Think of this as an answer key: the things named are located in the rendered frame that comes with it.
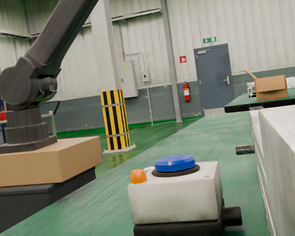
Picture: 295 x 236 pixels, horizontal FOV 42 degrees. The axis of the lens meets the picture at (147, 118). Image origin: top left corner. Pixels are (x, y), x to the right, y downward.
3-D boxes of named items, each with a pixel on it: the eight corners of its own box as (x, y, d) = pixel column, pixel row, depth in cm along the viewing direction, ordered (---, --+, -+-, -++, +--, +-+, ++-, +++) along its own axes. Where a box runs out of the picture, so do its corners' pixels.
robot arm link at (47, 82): (23, 116, 86) (7, 118, 81) (17, 70, 85) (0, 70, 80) (59, 112, 83) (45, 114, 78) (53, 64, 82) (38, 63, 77)
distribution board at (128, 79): (117, 129, 1243) (107, 58, 1231) (156, 124, 1203) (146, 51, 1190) (114, 129, 1217) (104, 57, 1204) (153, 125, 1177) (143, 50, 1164)
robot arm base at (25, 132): (23, 144, 89) (-7, 154, 77) (18, 110, 89) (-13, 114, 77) (59, 141, 87) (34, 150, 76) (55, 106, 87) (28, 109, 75)
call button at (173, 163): (160, 174, 40) (158, 155, 40) (198, 171, 39) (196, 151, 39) (152, 184, 37) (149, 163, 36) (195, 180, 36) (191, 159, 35)
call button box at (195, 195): (153, 219, 43) (145, 164, 43) (242, 214, 41) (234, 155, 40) (135, 249, 35) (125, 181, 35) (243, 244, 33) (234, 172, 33)
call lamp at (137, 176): (133, 180, 37) (131, 167, 37) (148, 179, 36) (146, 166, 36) (129, 184, 35) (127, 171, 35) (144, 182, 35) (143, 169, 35)
